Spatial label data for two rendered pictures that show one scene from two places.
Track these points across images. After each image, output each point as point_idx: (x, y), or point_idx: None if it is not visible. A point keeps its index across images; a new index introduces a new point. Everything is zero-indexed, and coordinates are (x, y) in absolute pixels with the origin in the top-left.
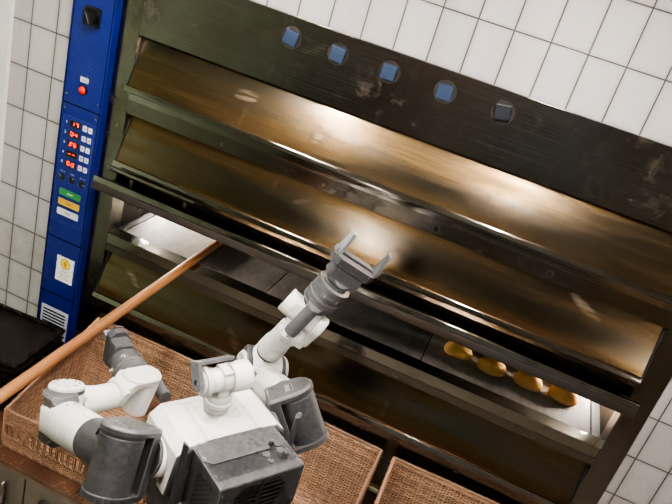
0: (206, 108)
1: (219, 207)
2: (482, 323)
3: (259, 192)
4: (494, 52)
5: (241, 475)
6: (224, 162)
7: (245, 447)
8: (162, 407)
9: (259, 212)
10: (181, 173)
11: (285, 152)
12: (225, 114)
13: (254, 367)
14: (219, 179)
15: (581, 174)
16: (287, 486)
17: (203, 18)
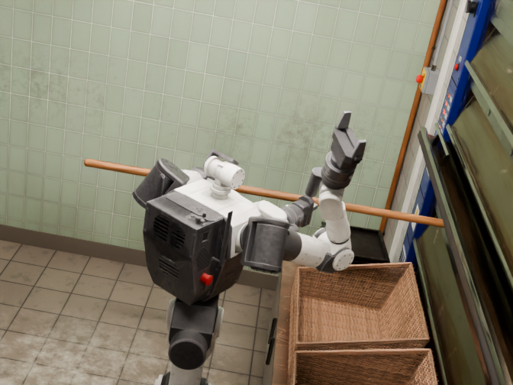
0: (488, 79)
1: (462, 166)
2: None
3: (489, 160)
4: None
5: (166, 208)
6: (490, 132)
7: (191, 207)
8: (201, 179)
9: (480, 176)
10: (469, 138)
11: (494, 114)
12: (493, 83)
13: (319, 238)
14: (480, 145)
15: None
16: (187, 241)
17: (511, 1)
